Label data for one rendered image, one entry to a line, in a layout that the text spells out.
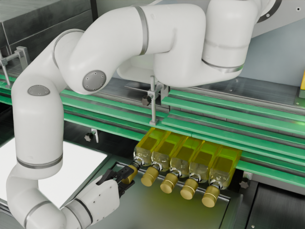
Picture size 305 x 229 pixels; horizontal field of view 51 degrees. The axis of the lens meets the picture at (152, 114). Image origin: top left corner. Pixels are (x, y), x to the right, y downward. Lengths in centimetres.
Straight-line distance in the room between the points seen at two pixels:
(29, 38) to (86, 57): 123
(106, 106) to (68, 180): 28
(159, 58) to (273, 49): 49
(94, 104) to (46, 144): 59
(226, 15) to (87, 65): 28
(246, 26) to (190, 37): 12
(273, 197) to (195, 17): 70
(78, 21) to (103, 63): 149
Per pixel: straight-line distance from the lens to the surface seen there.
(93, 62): 51
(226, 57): 66
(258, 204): 108
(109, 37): 52
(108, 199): 84
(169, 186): 86
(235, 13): 63
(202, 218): 97
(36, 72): 65
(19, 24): 168
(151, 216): 98
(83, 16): 203
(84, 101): 120
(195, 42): 60
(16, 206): 76
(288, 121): 92
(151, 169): 90
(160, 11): 57
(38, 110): 56
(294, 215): 109
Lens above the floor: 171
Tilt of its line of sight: 48 degrees down
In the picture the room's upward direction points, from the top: 139 degrees counter-clockwise
